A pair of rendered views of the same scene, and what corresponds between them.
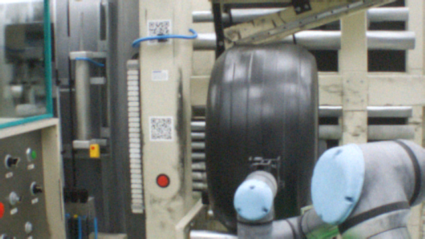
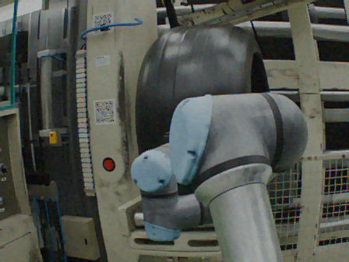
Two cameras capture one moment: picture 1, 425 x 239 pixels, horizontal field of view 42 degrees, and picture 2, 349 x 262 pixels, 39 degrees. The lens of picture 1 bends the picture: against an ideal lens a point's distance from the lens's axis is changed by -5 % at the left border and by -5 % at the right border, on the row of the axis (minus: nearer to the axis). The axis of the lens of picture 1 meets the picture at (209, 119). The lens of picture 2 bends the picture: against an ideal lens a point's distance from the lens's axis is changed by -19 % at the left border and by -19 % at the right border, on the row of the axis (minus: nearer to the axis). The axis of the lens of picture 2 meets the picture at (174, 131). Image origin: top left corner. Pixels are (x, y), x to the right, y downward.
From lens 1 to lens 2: 0.29 m
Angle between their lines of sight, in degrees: 7
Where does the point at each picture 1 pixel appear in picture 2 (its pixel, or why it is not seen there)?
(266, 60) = (197, 37)
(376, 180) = (225, 132)
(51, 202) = (17, 182)
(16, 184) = not seen: outside the picture
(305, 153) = not seen: hidden behind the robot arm
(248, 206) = (143, 177)
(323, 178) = (175, 133)
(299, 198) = not seen: hidden behind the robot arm
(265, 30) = (216, 17)
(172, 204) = (119, 187)
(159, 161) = (104, 145)
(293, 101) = (221, 74)
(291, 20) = (239, 9)
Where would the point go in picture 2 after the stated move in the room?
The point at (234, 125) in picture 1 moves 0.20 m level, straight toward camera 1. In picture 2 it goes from (160, 100) to (144, 106)
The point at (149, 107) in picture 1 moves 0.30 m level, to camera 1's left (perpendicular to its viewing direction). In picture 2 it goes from (93, 92) to (19, 101)
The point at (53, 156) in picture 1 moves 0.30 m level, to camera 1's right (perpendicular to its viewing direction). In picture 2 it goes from (15, 141) to (93, 137)
